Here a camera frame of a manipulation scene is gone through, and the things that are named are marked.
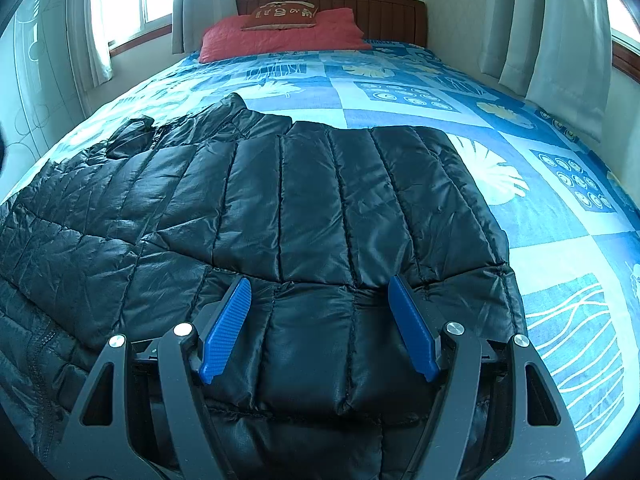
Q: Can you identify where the white curtain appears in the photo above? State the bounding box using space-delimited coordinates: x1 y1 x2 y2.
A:
479 0 614 142
172 0 236 54
70 0 114 87

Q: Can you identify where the red pillow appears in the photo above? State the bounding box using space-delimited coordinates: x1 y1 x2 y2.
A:
198 8 374 64

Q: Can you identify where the window with wooden sill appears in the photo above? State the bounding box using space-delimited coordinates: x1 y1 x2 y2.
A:
602 0 640 83

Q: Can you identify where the wooden headboard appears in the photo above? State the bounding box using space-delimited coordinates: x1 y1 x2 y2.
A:
235 0 429 49

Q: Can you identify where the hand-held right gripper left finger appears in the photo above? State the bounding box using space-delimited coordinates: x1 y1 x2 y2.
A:
49 276 252 480

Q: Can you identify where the patterned glass wardrobe door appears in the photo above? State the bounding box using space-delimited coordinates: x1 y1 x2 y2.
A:
0 0 87 161

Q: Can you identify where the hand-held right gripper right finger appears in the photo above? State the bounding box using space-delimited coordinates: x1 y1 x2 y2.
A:
388 275 589 480

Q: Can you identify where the blue patterned bedsheet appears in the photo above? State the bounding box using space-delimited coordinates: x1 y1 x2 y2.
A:
0 42 640 476

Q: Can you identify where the brown printed cushion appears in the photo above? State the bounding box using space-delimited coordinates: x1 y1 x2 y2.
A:
241 1 321 32

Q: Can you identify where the black puffer jacket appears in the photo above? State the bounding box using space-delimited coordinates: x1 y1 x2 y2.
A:
0 92 529 480

